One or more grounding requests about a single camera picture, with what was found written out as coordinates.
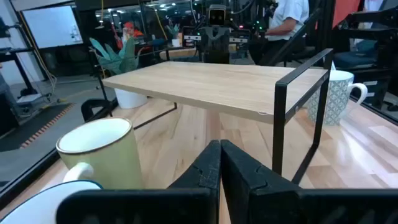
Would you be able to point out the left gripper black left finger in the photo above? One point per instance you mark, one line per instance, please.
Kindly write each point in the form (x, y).
(192, 202)

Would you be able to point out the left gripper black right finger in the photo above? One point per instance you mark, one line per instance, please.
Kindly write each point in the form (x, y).
(264, 202)

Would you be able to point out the blue leaf print mug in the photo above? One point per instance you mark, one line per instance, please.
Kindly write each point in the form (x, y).
(31, 205)

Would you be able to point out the white planter pot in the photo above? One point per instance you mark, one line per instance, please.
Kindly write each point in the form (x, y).
(129, 99)

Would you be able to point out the green artificial plant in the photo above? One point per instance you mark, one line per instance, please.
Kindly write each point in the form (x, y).
(121, 60)

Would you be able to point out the small plant in white pot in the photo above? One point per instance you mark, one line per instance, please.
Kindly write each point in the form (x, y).
(175, 42)

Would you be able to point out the blue seat chair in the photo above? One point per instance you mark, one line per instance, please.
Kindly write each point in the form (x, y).
(354, 59)

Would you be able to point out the black floor mat, orange edge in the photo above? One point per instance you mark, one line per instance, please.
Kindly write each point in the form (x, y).
(31, 127)

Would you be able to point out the person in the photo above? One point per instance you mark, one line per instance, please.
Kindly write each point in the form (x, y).
(129, 26)
(287, 15)

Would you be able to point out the orange panel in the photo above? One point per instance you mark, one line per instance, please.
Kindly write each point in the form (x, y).
(345, 12)

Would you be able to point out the black metal stand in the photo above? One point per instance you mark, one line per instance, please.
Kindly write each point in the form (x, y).
(21, 71)

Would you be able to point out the white board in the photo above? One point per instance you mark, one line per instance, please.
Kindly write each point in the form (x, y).
(51, 26)

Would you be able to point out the wooden shelf riser, black frame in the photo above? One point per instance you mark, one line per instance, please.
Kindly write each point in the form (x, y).
(202, 84)

